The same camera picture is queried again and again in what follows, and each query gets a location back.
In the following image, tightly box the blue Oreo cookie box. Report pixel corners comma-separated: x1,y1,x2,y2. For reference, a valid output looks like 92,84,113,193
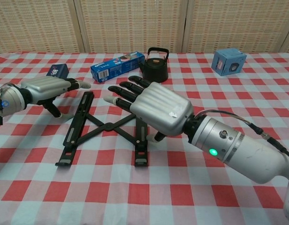
90,51,145,83

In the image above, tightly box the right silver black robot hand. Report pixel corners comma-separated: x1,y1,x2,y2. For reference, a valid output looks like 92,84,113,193
103,75,194,143

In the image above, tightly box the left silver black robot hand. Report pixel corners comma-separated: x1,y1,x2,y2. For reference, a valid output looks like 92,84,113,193
20,76,91,119

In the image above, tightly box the black teapot with handle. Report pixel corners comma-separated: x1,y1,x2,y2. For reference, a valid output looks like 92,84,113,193
137,47,170,83

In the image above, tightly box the light blue cube box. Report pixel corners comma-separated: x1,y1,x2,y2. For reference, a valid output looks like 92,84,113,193
211,48,248,76

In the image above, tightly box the dark blue rectangular box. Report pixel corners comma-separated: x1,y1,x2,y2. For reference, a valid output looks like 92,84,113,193
45,63,69,79

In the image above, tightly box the red white checked tablecloth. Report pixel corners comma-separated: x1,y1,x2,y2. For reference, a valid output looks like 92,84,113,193
0,51,289,225

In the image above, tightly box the black folding laptop stand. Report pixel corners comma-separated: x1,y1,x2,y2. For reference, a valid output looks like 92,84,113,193
54,91,150,167

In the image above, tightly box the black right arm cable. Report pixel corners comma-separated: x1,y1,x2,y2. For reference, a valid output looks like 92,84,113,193
196,109,289,161

